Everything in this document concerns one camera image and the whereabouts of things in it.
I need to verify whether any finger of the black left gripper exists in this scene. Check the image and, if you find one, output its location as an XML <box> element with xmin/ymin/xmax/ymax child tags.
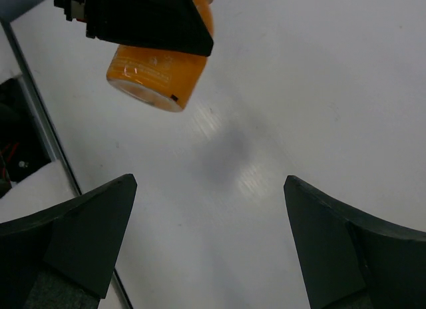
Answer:
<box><xmin>54</xmin><ymin>0</ymin><xmax>214</xmax><ymax>57</ymax></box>

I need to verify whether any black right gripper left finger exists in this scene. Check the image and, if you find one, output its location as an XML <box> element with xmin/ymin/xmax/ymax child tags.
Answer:
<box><xmin>1</xmin><ymin>174</ymin><xmax>137</xmax><ymax>308</ymax></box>

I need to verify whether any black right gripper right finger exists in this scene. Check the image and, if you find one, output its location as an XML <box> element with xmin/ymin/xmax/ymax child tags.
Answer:
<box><xmin>284</xmin><ymin>176</ymin><xmax>425</xmax><ymax>308</ymax></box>

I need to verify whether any metal rail with electronics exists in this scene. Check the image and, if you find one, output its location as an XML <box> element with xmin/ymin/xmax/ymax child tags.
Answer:
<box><xmin>1</xmin><ymin>23</ymin><xmax>130</xmax><ymax>308</ymax></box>

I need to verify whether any orange juice bottle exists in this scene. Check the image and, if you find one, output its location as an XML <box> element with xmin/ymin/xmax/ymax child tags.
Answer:
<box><xmin>106</xmin><ymin>0</ymin><xmax>214</xmax><ymax>113</ymax></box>

